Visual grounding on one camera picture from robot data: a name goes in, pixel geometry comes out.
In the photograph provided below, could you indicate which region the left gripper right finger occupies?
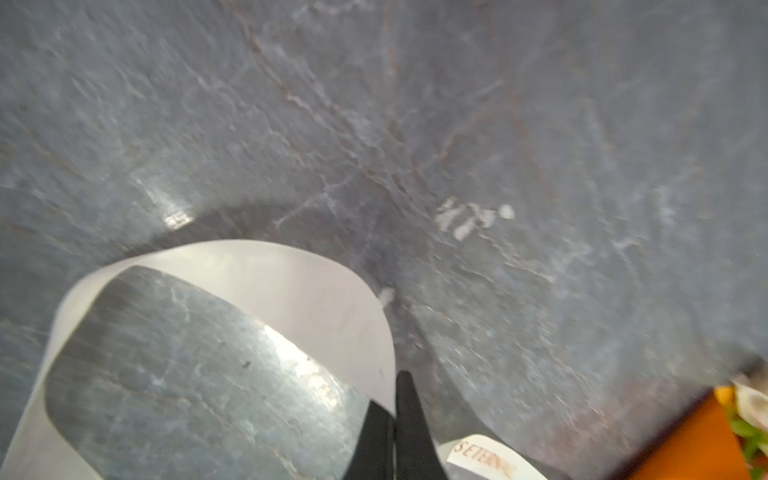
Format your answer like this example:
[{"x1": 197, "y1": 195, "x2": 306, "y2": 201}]
[{"x1": 394, "y1": 370, "x2": 448, "y2": 480}]

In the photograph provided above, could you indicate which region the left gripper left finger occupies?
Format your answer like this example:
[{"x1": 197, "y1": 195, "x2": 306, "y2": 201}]
[{"x1": 342, "y1": 401, "x2": 395, "y2": 480}]

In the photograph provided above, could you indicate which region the white ribbon strip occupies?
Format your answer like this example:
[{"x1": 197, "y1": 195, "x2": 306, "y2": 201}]
[{"x1": 1, "y1": 240, "x2": 542, "y2": 479}]

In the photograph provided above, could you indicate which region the orange wrapping paper sheet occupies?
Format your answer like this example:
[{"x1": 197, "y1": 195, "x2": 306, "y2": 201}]
[{"x1": 629, "y1": 394, "x2": 750, "y2": 480}]

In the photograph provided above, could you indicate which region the dark pink rose fake flower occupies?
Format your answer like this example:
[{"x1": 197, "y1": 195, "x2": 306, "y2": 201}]
[{"x1": 726, "y1": 409, "x2": 767, "y2": 480}]

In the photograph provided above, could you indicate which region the cream rose fake flower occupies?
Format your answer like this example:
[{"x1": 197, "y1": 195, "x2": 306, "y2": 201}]
[{"x1": 733, "y1": 374, "x2": 767, "y2": 432}]

